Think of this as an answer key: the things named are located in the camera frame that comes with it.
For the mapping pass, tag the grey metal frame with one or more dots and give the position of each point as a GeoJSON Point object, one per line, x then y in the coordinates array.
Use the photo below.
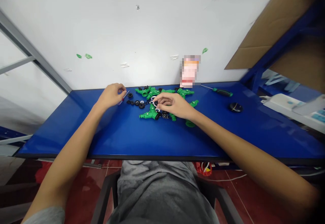
{"type": "Point", "coordinates": [30, 49]}

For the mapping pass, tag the brown cardboard sheet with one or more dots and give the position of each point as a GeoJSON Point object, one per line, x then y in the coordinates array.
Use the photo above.
{"type": "Point", "coordinates": [269, 28]}
{"type": "Point", "coordinates": [302, 64]}

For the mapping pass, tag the person's right hand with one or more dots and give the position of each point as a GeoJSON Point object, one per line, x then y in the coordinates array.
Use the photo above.
{"type": "Point", "coordinates": [179, 106]}

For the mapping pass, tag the blue metal shelf rack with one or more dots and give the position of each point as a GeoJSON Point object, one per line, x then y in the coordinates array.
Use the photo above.
{"type": "Point", "coordinates": [256, 74]}

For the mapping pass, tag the white power strip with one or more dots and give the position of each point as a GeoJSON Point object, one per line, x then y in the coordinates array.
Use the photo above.
{"type": "Point", "coordinates": [289, 105]}

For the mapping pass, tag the person's left hand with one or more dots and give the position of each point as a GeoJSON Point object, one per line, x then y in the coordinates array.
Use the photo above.
{"type": "Point", "coordinates": [110, 95]}

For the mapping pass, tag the person's left fingers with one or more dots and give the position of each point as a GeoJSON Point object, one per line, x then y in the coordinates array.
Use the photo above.
{"type": "Point", "coordinates": [121, 90]}

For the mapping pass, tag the red bag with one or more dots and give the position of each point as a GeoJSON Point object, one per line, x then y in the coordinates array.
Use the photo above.
{"type": "Point", "coordinates": [206, 169]}

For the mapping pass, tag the thin purple screwdriver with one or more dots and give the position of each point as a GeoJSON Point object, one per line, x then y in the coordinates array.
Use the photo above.
{"type": "Point", "coordinates": [124, 98]}

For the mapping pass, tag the pile of black rings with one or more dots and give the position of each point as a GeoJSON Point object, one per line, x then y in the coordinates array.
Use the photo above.
{"type": "Point", "coordinates": [138, 103]}

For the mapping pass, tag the green tape scrap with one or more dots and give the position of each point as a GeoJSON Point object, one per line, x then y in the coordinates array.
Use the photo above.
{"type": "Point", "coordinates": [205, 50]}
{"type": "Point", "coordinates": [88, 56]}
{"type": "Point", "coordinates": [79, 55]}

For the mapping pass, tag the person's body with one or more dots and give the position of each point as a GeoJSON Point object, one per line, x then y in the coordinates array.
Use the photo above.
{"type": "Point", "coordinates": [160, 193]}

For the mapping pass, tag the pink box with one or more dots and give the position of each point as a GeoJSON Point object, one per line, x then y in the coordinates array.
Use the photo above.
{"type": "Point", "coordinates": [190, 74]}

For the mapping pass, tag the black round disc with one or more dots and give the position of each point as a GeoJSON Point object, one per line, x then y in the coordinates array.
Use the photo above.
{"type": "Point", "coordinates": [236, 107]}

